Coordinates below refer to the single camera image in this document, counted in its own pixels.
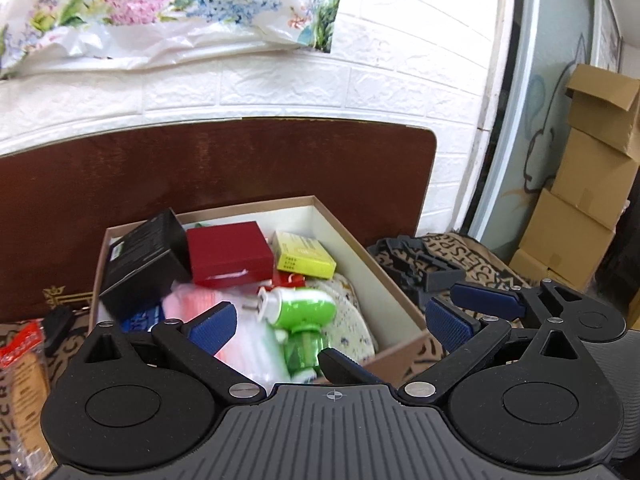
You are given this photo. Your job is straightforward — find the brown wooden board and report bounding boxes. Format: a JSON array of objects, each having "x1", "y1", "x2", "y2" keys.
[{"x1": 0, "y1": 116, "x2": 437, "y2": 323}]

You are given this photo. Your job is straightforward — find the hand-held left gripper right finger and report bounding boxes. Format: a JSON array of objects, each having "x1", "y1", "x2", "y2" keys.
[{"x1": 399, "y1": 296, "x2": 596, "y2": 407}]

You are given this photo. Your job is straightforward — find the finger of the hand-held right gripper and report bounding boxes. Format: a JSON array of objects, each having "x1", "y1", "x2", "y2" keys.
[
  {"x1": 450, "y1": 279, "x2": 583, "y2": 331},
  {"x1": 319, "y1": 347, "x2": 388, "y2": 386}
]

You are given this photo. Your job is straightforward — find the small red packet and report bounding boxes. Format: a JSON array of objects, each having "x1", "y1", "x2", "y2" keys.
[{"x1": 272, "y1": 271, "x2": 308, "y2": 289}]

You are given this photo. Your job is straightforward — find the black box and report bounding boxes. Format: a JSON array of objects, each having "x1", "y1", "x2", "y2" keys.
[{"x1": 98, "y1": 208, "x2": 193, "y2": 322}]

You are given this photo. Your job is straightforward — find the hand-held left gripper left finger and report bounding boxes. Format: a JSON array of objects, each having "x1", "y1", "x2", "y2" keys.
[{"x1": 82, "y1": 301, "x2": 264, "y2": 405}]

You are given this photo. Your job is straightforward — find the yellow-green small box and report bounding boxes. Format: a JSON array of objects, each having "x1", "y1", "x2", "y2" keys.
[{"x1": 271, "y1": 231, "x2": 337, "y2": 280}]

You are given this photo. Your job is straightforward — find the cardboard box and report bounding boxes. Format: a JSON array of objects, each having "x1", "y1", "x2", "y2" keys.
[{"x1": 89, "y1": 196, "x2": 437, "y2": 379}]

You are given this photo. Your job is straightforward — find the blue packet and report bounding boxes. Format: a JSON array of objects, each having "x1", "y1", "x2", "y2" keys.
[{"x1": 120, "y1": 307, "x2": 166, "y2": 334}]

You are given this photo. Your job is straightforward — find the pink zip bags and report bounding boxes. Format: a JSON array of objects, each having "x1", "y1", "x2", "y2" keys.
[{"x1": 162, "y1": 282, "x2": 292, "y2": 387}]

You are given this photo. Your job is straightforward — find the brown letter-print cloth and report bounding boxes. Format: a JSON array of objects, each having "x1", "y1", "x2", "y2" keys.
[{"x1": 0, "y1": 232, "x2": 551, "y2": 480}]

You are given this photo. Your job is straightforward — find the small black plastic piece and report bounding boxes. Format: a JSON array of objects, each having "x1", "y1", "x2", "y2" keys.
[{"x1": 44, "y1": 306, "x2": 74, "y2": 352}]

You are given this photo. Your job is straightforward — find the black plastic clip holder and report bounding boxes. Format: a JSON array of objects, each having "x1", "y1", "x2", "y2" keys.
[{"x1": 366, "y1": 236, "x2": 468, "y2": 312}]

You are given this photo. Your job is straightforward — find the green plug-in repellent bottle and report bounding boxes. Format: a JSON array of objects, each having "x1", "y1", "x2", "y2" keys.
[{"x1": 243, "y1": 286, "x2": 337, "y2": 379}]

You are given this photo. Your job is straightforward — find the red-label clear packet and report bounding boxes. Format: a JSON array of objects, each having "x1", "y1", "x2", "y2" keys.
[{"x1": 0, "y1": 319, "x2": 58, "y2": 480}]

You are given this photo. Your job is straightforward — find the white speckled round pad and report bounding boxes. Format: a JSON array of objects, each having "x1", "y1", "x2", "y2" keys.
[{"x1": 305, "y1": 274, "x2": 381, "y2": 362}]

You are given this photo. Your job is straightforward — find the brown cardboard carton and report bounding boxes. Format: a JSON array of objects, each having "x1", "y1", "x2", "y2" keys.
[
  {"x1": 517, "y1": 187, "x2": 618, "y2": 287},
  {"x1": 550, "y1": 127, "x2": 640, "y2": 234},
  {"x1": 507, "y1": 250, "x2": 589, "y2": 294},
  {"x1": 565, "y1": 64, "x2": 640, "y2": 157}
]

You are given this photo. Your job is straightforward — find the red box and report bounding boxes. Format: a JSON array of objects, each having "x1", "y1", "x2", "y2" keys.
[{"x1": 186, "y1": 221, "x2": 277, "y2": 289}]

